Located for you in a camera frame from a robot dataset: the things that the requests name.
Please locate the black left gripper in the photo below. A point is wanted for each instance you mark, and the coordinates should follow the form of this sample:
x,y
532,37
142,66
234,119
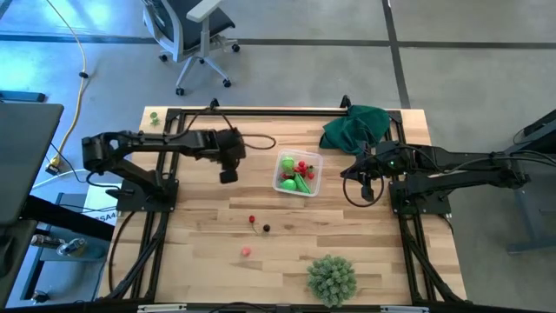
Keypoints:
x,y
230,148

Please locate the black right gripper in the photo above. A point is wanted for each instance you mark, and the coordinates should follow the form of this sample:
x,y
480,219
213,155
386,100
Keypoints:
x,y
384,158

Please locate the clear plastic tupperware container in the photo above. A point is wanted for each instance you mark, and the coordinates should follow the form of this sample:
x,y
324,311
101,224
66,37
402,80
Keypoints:
x,y
318,161

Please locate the red toy cherry tomato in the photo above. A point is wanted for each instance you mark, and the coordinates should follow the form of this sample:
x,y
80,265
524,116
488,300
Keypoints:
x,y
302,164

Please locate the long green toy pepper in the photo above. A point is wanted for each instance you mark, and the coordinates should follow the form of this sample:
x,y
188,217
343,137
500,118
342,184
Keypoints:
x,y
302,184

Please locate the light green toy cabbage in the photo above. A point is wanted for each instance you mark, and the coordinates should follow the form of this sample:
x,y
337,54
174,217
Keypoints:
x,y
287,164

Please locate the bright green toy lime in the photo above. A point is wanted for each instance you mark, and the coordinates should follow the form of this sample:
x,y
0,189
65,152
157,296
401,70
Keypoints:
x,y
288,184

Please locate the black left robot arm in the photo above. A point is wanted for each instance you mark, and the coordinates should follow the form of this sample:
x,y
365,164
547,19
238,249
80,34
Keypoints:
x,y
152,140

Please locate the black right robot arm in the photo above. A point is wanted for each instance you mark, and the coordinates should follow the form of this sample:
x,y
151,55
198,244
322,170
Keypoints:
x,y
456,178

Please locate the dark green cloth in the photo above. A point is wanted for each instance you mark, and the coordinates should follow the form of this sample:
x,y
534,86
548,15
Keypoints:
x,y
356,128

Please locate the red cherry with green stem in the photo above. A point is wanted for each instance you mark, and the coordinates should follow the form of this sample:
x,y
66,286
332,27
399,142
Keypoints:
x,y
252,219

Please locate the small green plastic piece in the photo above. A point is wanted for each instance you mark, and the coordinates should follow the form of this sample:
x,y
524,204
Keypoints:
x,y
154,117

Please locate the black toy cherry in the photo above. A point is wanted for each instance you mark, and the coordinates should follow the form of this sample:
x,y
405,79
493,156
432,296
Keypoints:
x,y
266,228

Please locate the pink toy fruit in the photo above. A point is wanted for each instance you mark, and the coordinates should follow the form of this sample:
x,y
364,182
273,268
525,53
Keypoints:
x,y
246,251

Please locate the artificial green spiky plant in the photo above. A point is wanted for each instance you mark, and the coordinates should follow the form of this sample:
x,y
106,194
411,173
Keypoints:
x,y
332,280

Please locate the white and black office chair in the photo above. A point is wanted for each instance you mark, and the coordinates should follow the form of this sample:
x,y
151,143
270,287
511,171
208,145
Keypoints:
x,y
191,26

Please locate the white printed sign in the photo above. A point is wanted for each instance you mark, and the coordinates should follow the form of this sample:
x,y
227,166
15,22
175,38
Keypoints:
x,y
97,208

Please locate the grey metal desk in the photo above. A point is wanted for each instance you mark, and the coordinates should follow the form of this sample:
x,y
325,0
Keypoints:
x,y
540,137

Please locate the clear bottle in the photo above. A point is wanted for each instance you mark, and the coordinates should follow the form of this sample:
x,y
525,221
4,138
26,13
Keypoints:
x,y
71,247

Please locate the dark grey desk top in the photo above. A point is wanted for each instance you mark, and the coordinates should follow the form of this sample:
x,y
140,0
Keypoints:
x,y
26,152

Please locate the black aluminium table frame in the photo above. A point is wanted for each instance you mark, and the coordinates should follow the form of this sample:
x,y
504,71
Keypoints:
x,y
269,112

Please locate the silver aluminium bracket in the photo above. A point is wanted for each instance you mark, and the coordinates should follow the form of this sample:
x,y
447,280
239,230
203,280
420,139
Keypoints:
x,y
404,309
163,308

